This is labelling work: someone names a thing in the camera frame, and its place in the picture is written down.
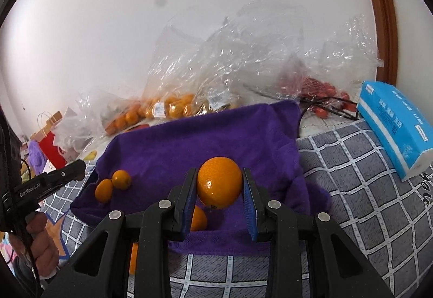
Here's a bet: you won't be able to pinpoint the orange fruit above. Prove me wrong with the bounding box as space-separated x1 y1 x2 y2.
129 242 139 275
190 206 208 232

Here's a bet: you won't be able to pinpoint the small orange kumquat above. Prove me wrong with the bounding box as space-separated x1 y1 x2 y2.
111 170 131 190

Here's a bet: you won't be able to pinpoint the large orange mandarin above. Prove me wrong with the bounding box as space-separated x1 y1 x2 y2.
197 156 242 209

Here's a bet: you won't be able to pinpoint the person's left hand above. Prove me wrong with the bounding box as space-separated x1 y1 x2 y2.
27 212 60 277

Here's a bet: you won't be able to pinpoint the red paper shopping bag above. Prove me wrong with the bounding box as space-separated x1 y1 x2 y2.
30 111 66 169

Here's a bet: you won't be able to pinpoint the white plastic bag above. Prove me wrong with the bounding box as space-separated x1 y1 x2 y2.
51 107 99 153

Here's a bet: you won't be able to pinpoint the purple towel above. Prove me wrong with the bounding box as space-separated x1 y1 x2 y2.
70 99 333 256

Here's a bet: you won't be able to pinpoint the grey checkered blanket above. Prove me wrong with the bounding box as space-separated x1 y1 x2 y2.
42 121 432 297

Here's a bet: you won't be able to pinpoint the clear bag of oranges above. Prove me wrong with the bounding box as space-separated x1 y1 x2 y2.
77 89 196 136

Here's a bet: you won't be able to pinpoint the blue tissue pack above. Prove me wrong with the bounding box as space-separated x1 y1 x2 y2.
357 81 433 181

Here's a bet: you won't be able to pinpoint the black eyeglasses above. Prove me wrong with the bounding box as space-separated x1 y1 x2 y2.
297 96 359 137

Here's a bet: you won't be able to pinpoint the large clear plastic bag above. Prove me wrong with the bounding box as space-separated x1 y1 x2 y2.
143 0 305 108

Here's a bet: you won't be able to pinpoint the clear bag of tomatoes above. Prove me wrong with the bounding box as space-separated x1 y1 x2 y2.
278 15 384 103

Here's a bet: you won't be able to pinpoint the brown wooden door frame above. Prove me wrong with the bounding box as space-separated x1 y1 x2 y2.
371 0 399 85

